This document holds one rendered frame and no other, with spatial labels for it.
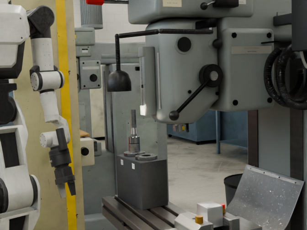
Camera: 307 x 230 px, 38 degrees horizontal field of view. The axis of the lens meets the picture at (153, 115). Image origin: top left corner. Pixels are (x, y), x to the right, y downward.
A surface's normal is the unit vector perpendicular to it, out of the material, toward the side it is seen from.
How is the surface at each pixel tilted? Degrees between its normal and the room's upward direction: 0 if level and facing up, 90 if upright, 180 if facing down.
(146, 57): 90
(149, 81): 90
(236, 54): 90
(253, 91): 90
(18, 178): 66
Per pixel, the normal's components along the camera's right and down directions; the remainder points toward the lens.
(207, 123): 0.40, 0.07
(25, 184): 0.59, -0.36
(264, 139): -0.92, 0.07
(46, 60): 0.62, 0.02
